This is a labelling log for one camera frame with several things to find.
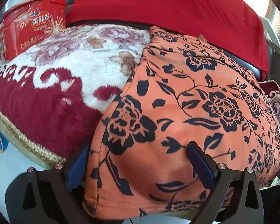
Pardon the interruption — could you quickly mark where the orange floral blouse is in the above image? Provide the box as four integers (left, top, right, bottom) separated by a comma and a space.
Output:
83, 26, 280, 220

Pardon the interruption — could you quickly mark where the floral plush blanket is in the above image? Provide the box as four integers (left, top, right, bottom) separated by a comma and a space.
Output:
0, 24, 150, 169

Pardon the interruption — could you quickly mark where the black leather sofa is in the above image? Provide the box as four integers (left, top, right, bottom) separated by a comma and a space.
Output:
55, 0, 280, 85

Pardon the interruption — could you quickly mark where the red egg roll box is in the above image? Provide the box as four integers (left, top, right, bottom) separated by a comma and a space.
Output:
0, 0, 67, 63

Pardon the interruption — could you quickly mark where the red fleece blanket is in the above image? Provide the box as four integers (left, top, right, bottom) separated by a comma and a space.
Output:
66, 0, 271, 73

